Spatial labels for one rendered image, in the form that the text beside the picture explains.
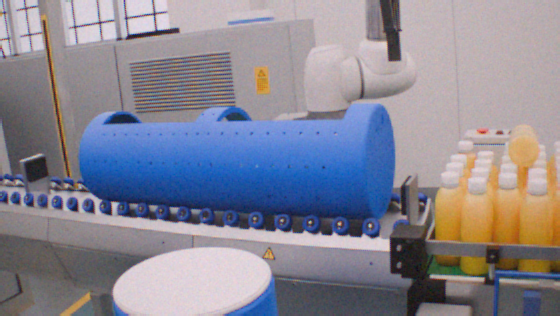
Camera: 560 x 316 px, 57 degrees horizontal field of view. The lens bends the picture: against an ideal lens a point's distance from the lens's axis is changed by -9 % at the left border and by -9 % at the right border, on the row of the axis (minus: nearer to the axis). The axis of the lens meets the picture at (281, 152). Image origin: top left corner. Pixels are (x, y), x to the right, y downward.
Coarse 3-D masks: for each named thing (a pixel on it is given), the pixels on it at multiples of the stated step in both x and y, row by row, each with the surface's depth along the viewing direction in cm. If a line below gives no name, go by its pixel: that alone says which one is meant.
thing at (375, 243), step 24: (48, 216) 176; (72, 216) 171; (96, 216) 167; (120, 216) 163; (264, 240) 141; (288, 240) 138; (312, 240) 136; (336, 240) 133; (360, 240) 131; (384, 240) 129
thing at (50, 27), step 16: (48, 0) 210; (48, 16) 210; (48, 32) 212; (48, 48) 214; (48, 64) 216; (64, 64) 219; (48, 80) 219; (64, 80) 220; (64, 96) 220; (64, 112) 220; (64, 128) 221; (64, 144) 223; (64, 160) 226; (80, 176) 229
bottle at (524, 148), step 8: (520, 128) 122; (528, 128) 122; (512, 136) 120; (520, 136) 115; (528, 136) 114; (536, 136) 119; (512, 144) 115; (520, 144) 115; (528, 144) 114; (536, 144) 113; (512, 152) 116; (520, 152) 115; (528, 152) 115; (536, 152) 114; (512, 160) 116; (520, 160) 116; (528, 160) 115; (536, 160) 114
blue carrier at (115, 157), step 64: (128, 128) 155; (192, 128) 145; (256, 128) 137; (320, 128) 130; (384, 128) 137; (128, 192) 156; (192, 192) 145; (256, 192) 137; (320, 192) 129; (384, 192) 138
